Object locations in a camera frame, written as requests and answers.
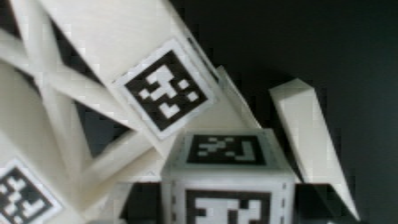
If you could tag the white tagged cube edge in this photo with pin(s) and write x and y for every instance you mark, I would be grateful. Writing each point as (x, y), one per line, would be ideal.
(228, 181)

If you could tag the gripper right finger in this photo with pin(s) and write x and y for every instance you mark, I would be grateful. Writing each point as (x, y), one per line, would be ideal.
(331, 212)

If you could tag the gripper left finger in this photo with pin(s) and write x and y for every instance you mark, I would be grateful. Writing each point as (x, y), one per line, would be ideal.
(111, 211)

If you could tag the white chair seat part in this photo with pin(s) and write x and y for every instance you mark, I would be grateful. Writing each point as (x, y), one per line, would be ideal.
(301, 115)

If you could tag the white chair back part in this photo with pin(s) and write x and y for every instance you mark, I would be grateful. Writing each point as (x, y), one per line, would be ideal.
(109, 85)

